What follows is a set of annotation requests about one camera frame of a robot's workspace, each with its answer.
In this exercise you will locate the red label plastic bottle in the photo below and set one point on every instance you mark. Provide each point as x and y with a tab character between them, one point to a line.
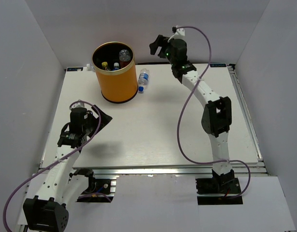
124	57

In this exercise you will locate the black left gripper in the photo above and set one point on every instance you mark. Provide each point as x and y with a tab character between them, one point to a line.
105	119

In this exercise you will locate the orange cylindrical bin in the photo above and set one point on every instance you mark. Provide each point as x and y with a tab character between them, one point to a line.
117	86

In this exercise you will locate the white connector behind bin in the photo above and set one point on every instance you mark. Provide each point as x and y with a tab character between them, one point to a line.
90	67

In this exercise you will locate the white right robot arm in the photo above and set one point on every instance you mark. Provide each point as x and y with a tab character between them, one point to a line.
217	115

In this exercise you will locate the yellow cap clear bottle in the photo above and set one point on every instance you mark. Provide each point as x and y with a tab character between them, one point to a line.
105	66

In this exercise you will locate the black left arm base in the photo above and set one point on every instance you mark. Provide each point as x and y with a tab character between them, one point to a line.
99	190

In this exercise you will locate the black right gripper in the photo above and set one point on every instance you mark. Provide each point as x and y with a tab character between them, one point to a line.
154	46

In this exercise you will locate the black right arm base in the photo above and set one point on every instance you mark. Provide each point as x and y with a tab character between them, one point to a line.
209	192

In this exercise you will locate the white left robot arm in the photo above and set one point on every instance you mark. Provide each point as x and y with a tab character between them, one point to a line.
48	210

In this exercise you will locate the blue label plastic bottle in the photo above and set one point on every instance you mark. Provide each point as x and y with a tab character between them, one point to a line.
143	80

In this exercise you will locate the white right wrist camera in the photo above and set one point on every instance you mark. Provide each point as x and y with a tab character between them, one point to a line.
178	32

